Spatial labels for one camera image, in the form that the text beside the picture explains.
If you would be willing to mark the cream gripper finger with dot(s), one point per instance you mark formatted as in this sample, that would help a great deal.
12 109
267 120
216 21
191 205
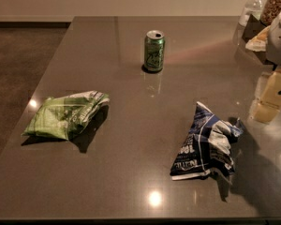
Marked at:
267 103
258 43

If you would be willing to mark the green soda can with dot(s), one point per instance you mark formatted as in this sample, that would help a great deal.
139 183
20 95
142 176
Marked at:
154 47

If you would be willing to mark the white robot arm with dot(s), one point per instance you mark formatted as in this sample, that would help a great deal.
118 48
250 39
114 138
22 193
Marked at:
268 40

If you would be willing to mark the clear plastic bottle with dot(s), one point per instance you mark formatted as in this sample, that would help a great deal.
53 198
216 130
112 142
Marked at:
251 8

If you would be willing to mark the jar of brown snacks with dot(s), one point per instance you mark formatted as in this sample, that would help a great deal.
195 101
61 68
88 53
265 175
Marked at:
270 11

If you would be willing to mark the blue crumpled chip bag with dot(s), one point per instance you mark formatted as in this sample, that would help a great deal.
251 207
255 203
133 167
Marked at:
207 146

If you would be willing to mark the green crumpled chip bag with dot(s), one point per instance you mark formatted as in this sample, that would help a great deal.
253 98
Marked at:
66 117

